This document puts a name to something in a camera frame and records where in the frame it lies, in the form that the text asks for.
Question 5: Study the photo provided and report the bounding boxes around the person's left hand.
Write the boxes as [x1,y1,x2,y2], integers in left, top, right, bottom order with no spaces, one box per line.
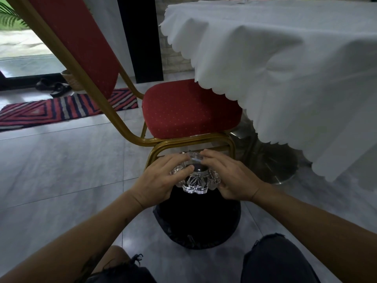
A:
[130,153,195,209]

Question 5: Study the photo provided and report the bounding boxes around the striped red patterned rug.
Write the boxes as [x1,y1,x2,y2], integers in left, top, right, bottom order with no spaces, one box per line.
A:
[0,88,139,132]

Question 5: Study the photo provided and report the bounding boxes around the person's right forearm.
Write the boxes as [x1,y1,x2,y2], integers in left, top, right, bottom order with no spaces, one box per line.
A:
[252,184,377,283]

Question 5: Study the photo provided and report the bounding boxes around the person's right hand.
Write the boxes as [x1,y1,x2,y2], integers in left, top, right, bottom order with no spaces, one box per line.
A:
[199,149,263,202]

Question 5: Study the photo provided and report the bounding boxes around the red banquet chair gold frame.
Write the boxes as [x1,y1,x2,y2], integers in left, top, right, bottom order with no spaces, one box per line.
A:
[4,0,243,169]

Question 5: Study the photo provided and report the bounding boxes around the person's dark ripped jeans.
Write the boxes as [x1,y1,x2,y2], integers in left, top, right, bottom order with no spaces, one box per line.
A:
[85,233,321,283]

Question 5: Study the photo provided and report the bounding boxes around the person's left forearm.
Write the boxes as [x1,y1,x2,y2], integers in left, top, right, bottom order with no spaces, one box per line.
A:
[0,190,145,283]

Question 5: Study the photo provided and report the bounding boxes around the clear cut glass ashtray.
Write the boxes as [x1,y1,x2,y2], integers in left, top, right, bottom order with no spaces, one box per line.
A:
[170,151,221,194]

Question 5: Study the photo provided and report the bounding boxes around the white scalloped tablecloth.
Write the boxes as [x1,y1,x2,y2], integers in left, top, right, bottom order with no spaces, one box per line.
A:
[159,0,377,191]

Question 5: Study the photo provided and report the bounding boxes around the woven basket planter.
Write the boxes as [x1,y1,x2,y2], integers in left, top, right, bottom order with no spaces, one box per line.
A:
[61,69,86,92]

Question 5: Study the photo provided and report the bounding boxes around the black sandal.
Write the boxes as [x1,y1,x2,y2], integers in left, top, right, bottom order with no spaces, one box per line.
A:
[35,78,72,98]

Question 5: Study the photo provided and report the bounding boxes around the black door frame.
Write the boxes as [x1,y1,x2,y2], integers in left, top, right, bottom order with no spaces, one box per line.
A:
[116,0,164,84]

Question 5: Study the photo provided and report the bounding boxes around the black trash bin with bag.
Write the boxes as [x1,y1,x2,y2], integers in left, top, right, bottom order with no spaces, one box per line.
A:
[153,186,242,250]

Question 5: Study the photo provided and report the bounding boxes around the silver metal table base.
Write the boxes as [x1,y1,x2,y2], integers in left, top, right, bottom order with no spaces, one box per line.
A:
[230,110,298,185]

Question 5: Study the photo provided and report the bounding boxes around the green palm plant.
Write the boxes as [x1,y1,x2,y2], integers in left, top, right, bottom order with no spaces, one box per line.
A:
[0,1,30,30]

